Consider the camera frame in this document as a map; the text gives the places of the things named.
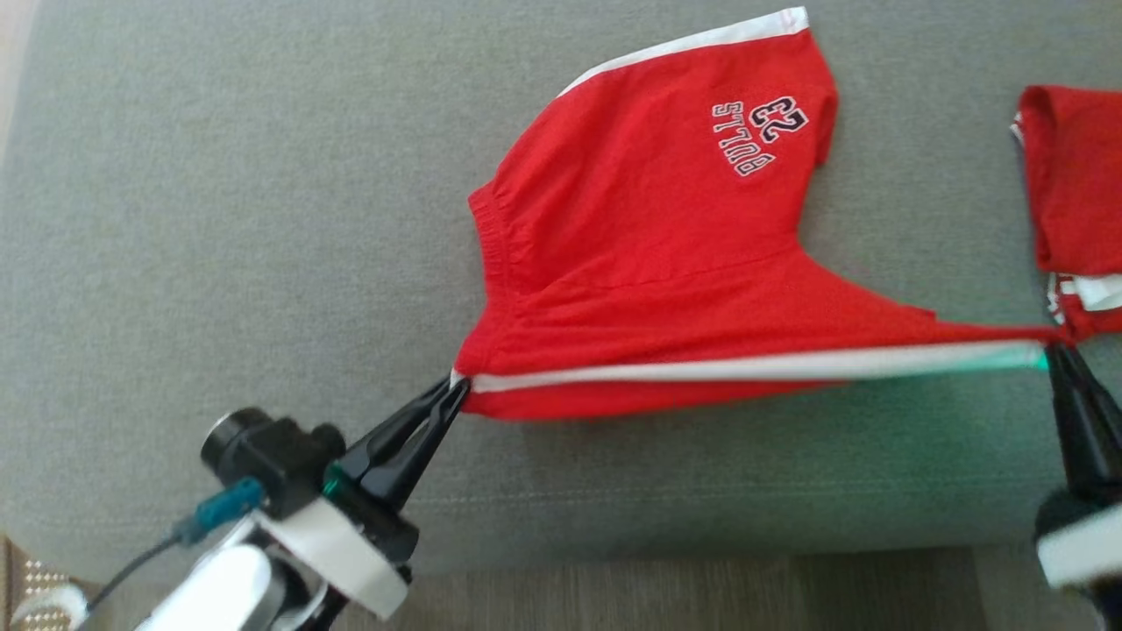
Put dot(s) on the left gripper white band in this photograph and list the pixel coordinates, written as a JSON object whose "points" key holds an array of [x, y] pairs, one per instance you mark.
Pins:
{"points": [[337, 552]]}

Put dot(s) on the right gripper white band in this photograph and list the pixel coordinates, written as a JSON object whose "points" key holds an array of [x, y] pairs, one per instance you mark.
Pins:
{"points": [[1087, 548]]}

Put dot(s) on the red and white jersey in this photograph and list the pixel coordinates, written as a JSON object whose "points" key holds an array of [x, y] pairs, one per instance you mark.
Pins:
{"points": [[1078, 184]]}

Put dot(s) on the red shorts with white stripes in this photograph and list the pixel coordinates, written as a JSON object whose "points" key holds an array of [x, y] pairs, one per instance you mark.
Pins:
{"points": [[657, 245]]}

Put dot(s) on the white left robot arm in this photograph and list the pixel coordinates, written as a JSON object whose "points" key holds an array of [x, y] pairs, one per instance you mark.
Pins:
{"points": [[210, 596]]}

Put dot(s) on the white rounded object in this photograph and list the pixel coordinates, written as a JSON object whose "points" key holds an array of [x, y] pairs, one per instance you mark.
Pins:
{"points": [[48, 609]]}

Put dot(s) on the dotted patterned floor mat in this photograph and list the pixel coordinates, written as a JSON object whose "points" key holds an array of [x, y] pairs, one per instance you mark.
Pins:
{"points": [[31, 570]]}

